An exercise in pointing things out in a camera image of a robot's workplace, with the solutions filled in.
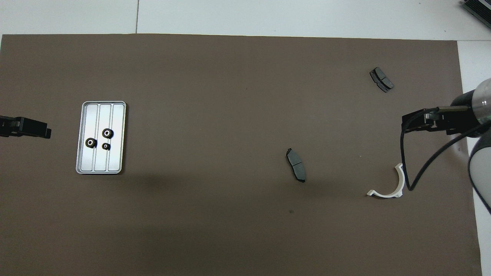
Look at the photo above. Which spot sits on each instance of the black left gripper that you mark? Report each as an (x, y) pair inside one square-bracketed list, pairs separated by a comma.
[(11, 126)]

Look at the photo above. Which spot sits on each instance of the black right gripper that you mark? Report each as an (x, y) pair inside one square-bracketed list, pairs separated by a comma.
[(462, 115)]

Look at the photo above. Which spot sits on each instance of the black rubber bushing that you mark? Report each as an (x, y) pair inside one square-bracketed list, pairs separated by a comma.
[(107, 133)]

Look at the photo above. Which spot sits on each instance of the small black bearing gear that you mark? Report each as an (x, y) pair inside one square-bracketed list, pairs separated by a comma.
[(106, 146)]

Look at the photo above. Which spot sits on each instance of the silver ribbed metal tray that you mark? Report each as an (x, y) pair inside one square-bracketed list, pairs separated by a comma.
[(115, 161)]

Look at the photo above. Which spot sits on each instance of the short grey brake pad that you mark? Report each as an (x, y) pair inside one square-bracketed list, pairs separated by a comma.
[(381, 79)]

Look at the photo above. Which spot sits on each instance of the black ribbed device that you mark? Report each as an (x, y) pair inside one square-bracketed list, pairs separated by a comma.
[(479, 7)]

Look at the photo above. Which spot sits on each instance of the long grey brake pad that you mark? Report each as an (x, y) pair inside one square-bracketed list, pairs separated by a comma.
[(296, 163)]

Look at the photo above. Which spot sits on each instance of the brown paper table mat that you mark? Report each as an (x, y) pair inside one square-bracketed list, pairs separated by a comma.
[(230, 96)]

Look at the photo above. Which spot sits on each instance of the white curved plastic bracket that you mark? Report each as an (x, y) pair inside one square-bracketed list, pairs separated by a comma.
[(387, 194)]

